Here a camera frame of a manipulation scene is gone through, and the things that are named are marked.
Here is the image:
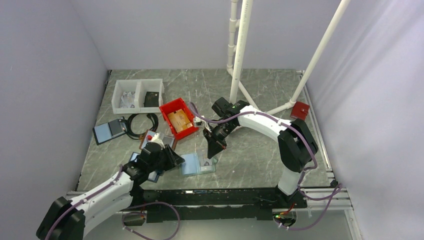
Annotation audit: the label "purple cable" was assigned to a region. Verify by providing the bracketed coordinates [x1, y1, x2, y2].
[44, 163, 181, 240]
[188, 101, 343, 232]

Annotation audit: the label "black wallet in bin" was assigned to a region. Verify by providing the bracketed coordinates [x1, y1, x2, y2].
[143, 91, 160, 108]

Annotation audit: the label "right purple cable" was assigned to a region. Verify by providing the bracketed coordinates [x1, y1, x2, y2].
[188, 101, 343, 232]

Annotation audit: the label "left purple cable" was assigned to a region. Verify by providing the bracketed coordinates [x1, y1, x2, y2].
[44, 163, 181, 240]

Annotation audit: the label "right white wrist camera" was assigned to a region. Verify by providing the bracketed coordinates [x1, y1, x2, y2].
[193, 116, 204, 127]

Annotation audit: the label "black coiled cable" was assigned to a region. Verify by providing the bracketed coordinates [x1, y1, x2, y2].
[126, 112, 160, 141]

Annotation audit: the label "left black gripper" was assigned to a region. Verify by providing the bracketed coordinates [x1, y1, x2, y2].
[148, 143, 185, 173]

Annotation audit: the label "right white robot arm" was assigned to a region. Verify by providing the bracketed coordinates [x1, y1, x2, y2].
[203, 97, 319, 208]

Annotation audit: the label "navy blue card holder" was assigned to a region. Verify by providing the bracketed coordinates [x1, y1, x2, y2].
[128, 152, 160, 183]

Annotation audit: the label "white card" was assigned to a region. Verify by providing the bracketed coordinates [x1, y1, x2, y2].
[196, 149, 213, 167]

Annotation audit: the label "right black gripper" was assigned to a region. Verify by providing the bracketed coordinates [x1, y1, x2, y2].
[203, 120, 238, 159]

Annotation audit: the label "white PVC pipe frame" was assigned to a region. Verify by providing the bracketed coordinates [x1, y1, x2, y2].
[225, 0, 351, 116]

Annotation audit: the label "red leather wallet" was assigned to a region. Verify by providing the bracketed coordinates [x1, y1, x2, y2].
[290, 101, 310, 121]

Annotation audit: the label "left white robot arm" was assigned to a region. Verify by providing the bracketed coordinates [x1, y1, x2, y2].
[36, 142, 185, 240]

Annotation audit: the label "brown boxes in red bin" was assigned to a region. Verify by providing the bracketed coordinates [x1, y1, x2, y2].
[167, 109, 193, 133]

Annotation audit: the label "white two-compartment bin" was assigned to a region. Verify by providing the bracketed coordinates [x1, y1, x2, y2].
[111, 78, 165, 115]

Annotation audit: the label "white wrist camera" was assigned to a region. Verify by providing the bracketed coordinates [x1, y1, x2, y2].
[193, 116, 204, 127]
[146, 133, 165, 148]

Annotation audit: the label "red plastic bin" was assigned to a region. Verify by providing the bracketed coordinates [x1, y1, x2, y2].
[159, 98, 199, 141]

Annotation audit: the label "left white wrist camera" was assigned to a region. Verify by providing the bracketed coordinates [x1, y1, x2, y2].
[146, 133, 165, 148]

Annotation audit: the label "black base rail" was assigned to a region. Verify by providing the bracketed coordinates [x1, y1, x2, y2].
[125, 187, 308, 223]

